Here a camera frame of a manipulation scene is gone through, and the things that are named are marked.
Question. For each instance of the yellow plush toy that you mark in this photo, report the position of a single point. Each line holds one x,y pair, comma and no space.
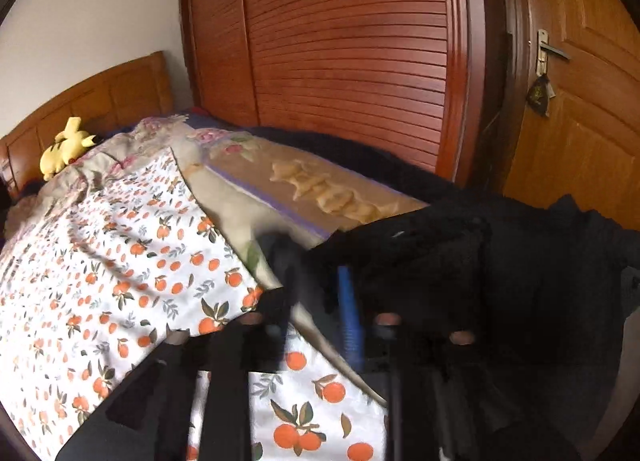
62,153

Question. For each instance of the wooden slatted wardrobe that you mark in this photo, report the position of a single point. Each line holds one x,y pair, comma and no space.
350,66

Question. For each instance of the black double-breasted coat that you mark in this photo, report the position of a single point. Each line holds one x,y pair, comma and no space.
500,266

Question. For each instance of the wooden bed headboard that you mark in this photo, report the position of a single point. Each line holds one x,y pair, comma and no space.
125,91

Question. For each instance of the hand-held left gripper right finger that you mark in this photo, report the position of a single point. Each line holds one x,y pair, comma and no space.
348,313

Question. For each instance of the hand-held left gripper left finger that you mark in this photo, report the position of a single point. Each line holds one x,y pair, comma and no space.
225,366

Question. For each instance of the hanging key pendant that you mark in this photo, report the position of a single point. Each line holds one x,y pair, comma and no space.
539,96

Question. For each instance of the floral quilt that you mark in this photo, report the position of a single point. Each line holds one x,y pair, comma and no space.
240,191

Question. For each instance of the wooden door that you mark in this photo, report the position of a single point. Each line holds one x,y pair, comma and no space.
590,131

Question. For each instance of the orange print bed sheet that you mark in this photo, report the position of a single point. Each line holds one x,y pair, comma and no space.
100,266

